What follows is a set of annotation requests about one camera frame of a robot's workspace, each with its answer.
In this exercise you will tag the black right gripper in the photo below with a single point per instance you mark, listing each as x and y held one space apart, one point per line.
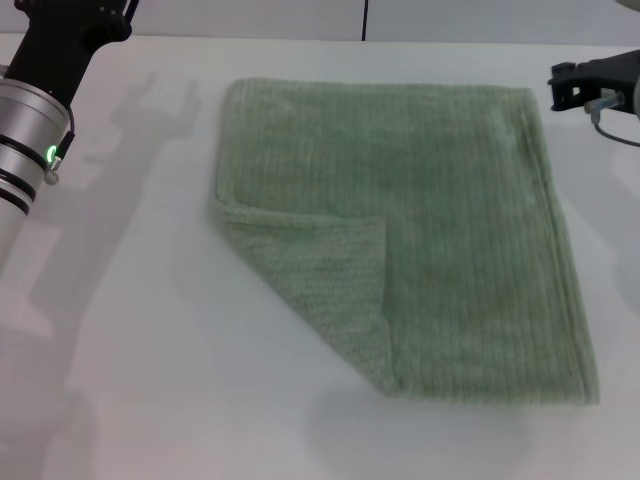
610 75

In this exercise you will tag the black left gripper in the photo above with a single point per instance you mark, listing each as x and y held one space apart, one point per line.
55 50

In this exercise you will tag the green ribbed towel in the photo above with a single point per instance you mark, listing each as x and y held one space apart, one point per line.
425 225

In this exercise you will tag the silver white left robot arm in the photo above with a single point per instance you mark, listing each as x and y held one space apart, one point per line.
22 125

